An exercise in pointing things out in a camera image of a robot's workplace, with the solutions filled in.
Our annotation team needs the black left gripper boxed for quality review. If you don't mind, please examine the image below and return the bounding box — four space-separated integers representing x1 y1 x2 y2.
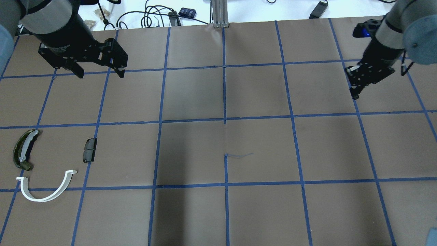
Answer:
38 35 128 79

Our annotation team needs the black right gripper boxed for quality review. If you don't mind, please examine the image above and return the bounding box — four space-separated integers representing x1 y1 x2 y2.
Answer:
345 63 395 95

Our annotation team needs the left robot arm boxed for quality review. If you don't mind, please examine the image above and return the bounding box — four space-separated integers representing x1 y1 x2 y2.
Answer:
0 0 128 78

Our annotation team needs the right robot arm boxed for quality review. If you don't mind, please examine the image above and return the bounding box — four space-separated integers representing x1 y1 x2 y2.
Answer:
344 0 437 100

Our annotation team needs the black power adapter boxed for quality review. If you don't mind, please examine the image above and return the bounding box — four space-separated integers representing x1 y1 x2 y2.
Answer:
309 0 329 19

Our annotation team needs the small black brake pad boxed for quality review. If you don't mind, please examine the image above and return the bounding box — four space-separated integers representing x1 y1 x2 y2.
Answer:
83 138 97 163

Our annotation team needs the green curved brake shoe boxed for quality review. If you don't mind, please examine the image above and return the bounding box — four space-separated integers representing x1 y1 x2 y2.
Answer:
12 129 40 171

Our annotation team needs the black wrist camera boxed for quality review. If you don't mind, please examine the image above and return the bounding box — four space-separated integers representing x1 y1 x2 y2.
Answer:
352 19 382 38

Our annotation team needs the aluminium frame post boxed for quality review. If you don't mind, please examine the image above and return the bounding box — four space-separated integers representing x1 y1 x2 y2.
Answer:
210 0 229 28

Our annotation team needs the white curved plastic bracket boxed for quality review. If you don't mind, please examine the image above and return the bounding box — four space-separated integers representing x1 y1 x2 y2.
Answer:
16 169 78 203

